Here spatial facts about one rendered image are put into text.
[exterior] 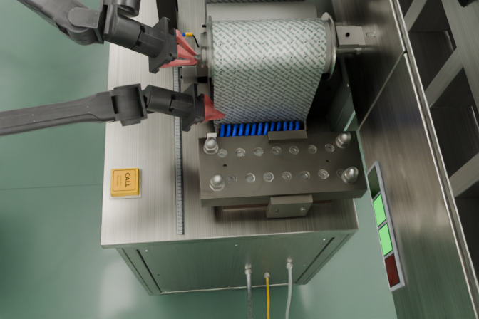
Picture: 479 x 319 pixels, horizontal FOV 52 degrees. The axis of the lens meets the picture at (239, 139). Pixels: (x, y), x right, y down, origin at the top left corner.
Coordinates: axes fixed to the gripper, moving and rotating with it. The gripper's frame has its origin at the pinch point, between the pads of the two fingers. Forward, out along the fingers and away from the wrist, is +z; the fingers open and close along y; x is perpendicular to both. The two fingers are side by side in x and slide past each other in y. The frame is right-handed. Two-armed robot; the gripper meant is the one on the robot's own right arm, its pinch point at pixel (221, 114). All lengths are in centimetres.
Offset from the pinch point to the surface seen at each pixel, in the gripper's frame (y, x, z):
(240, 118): 0.3, 0.7, 5.2
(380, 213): 30.9, 25.4, 19.9
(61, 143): -47, -128, -8
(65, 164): -37, -127, -5
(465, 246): 44, 49, 8
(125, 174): 8.5, -25.3, -14.6
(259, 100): 0.3, 10.2, 4.2
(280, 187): 18.2, 3.0, 13.4
